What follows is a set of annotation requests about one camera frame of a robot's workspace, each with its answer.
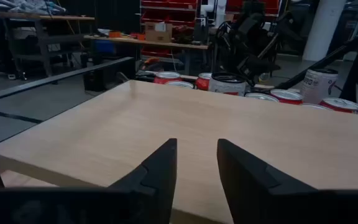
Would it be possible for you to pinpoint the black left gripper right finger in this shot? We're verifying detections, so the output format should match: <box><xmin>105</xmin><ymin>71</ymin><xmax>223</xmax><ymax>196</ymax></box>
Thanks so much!
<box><xmin>216</xmin><ymin>138</ymin><xmax>358</xmax><ymax>224</ymax></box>

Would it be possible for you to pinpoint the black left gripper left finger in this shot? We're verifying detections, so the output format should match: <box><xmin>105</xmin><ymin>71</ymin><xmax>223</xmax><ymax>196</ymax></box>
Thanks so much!
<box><xmin>0</xmin><ymin>138</ymin><xmax>178</xmax><ymax>224</ymax></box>

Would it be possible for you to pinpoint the red soda can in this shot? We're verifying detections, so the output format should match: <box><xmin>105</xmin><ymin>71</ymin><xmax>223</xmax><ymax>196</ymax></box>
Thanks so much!
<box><xmin>300</xmin><ymin>103</ymin><xmax>334</xmax><ymax>111</ymax></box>
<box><xmin>270</xmin><ymin>88</ymin><xmax>304</xmax><ymax>106</ymax></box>
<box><xmin>244</xmin><ymin>92</ymin><xmax>280</xmax><ymax>103</ymax></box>
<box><xmin>165</xmin><ymin>80</ymin><xmax>195</xmax><ymax>90</ymax></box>
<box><xmin>153</xmin><ymin>71</ymin><xmax>182</xmax><ymax>85</ymax></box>
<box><xmin>195</xmin><ymin>72</ymin><xmax>213</xmax><ymax>91</ymax></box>
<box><xmin>318</xmin><ymin>97</ymin><xmax>358</xmax><ymax>115</ymax></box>

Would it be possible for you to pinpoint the wooden shelf with black legs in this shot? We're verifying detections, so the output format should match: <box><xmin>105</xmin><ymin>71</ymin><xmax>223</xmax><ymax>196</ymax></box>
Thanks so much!
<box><xmin>0</xmin><ymin>80</ymin><xmax>358</xmax><ymax>224</ymax></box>

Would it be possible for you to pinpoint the white machine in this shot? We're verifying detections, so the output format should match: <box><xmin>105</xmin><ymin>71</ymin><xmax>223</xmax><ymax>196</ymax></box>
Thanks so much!
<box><xmin>202</xmin><ymin>0</ymin><xmax>228</xmax><ymax>27</ymax></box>

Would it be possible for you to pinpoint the white column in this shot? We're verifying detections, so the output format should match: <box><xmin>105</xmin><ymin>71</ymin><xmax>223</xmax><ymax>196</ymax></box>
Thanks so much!
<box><xmin>302</xmin><ymin>0</ymin><xmax>346</xmax><ymax>62</ymax></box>

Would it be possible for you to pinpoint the long wooden table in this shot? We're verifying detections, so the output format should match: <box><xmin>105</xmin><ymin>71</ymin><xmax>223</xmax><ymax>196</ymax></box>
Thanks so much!
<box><xmin>84</xmin><ymin>34</ymin><xmax>210</xmax><ymax>75</ymax></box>

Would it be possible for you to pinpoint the red storage bin rack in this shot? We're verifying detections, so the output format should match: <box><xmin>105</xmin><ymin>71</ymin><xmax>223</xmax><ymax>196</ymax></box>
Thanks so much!
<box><xmin>140</xmin><ymin>0</ymin><xmax>198</xmax><ymax>58</ymax></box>

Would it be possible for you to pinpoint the cardboard box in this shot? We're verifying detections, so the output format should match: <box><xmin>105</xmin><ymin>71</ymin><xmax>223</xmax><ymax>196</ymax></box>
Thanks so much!
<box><xmin>144</xmin><ymin>22</ymin><xmax>173</xmax><ymax>44</ymax></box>

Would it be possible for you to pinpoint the long black metal bar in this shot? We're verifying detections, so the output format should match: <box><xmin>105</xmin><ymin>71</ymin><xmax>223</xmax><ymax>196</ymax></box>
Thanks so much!
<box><xmin>0</xmin><ymin>57</ymin><xmax>135</xmax><ymax>105</ymax></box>

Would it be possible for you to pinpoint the blue bin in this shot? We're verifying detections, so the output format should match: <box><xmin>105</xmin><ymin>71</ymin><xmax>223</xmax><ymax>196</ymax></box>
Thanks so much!
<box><xmin>93</xmin><ymin>39</ymin><xmax>116</xmax><ymax>55</ymax></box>

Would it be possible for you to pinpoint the wooden workbench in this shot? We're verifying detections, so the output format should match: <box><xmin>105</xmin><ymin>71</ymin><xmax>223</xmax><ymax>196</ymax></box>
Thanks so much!
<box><xmin>0</xmin><ymin>11</ymin><xmax>95</xmax><ymax>80</ymax></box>

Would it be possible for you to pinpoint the pile of fabric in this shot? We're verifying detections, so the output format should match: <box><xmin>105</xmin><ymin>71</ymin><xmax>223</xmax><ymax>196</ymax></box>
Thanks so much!
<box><xmin>0</xmin><ymin>0</ymin><xmax>67</xmax><ymax>16</ymax></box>

